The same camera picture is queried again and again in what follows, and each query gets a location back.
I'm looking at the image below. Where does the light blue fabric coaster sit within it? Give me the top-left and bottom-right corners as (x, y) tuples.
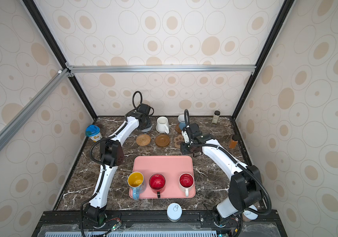
(141, 126), (152, 133)

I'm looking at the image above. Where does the black mug red inside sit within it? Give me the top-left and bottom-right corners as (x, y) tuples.
(149, 173), (166, 198)

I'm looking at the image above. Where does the slanted aluminium frame bar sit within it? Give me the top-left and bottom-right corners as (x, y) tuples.
(0, 68), (69, 151)

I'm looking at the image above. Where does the white round lid container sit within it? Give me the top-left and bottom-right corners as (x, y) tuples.
(167, 203), (182, 222)

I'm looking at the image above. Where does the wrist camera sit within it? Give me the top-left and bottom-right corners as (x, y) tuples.
(182, 123), (202, 143)
(137, 103), (155, 116)

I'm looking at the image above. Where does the blue mug yellow inside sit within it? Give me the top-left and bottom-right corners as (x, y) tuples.
(127, 172), (146, 199)

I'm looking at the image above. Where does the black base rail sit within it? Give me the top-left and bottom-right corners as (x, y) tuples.
(32, 210), (287, 237)

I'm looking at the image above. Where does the brown wooden round coaster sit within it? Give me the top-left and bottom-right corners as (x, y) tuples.
(175, 124), (182, 134)

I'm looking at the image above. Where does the clear bottle black cap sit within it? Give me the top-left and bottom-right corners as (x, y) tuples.
(212, 110), (220, 124)

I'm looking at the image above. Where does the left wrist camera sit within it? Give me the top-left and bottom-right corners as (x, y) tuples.
(137, 103), (155, 116)

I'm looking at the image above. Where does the amber bottle dark cap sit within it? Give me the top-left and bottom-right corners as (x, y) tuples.
(228, 134), (239, 149)

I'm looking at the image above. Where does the pink plastic tray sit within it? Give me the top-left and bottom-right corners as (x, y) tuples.
(128, 156), (196, 199)

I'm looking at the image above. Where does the white mug red inside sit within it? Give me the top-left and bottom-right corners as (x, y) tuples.
(178, 173), (195, 197)

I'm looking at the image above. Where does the light blue mug white inside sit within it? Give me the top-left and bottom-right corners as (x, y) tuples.
(178, 114), (186, 130)

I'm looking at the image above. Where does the horizontal aluminium frame bar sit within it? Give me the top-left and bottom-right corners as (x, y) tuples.
(68, 65), (256, 73)

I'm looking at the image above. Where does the paw shaped wooden coaster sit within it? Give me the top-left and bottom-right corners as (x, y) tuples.
(174, 135), (184, 149)

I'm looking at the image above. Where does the blue lid snack tub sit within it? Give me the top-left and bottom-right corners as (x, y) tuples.
(85, 125), (102, 142)

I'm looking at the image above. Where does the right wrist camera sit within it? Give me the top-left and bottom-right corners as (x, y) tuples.
(182, 123), (202, 143)

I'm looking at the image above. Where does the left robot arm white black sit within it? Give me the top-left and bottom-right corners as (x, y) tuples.
(80, 111), (152, 226)

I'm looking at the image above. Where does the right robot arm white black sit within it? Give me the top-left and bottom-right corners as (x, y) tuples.
(180, 139), (272, 227)

